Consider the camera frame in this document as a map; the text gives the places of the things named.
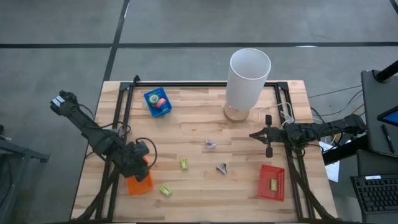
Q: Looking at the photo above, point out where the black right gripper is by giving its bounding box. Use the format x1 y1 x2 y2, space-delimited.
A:
249 114 287 159

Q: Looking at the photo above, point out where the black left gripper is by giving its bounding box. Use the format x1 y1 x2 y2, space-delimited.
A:
118 140 150 183

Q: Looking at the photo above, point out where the blue plastic basket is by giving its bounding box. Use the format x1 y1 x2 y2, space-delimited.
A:
143 87 173 118

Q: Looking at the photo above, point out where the orange plastic basket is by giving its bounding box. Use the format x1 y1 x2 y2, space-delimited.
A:
125 157 154 197

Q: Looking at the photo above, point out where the red plastic basket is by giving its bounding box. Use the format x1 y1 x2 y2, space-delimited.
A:
258 164 286 202

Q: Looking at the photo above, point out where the white shade table lamp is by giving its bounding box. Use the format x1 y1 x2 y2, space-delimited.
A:
223 47 272 123

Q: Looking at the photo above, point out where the white paper sheet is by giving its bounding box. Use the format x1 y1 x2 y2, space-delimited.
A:
319 141 341 184

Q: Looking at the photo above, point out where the black side table beam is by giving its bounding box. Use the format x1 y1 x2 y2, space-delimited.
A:
322 134 371 166

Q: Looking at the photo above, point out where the dark grey side table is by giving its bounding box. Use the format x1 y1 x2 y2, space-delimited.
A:
360 70 398 158

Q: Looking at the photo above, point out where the black pen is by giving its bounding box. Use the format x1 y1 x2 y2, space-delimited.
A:
381 124 396 154

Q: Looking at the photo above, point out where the black computer keyboard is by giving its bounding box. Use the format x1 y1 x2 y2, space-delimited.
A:
350 174 398 214

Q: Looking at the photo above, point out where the tablet with blue screen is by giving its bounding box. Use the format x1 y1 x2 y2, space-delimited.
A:
377 105 398 128

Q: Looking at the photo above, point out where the black pole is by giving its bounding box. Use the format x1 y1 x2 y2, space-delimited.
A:
374 60 398 83

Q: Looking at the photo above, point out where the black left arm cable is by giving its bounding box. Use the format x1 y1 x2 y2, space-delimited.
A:
136 137 158 171

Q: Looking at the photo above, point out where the white lamp cable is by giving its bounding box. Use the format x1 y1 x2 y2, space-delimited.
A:
248 101 295 125

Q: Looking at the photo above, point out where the black aluminium table frame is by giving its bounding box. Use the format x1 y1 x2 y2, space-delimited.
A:
70 74 336 224

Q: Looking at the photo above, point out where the thin floor cable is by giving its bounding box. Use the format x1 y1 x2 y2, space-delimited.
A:
307 85 364 99

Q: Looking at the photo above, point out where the grey metal cart frame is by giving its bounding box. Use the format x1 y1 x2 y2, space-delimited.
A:
0 124 50 224

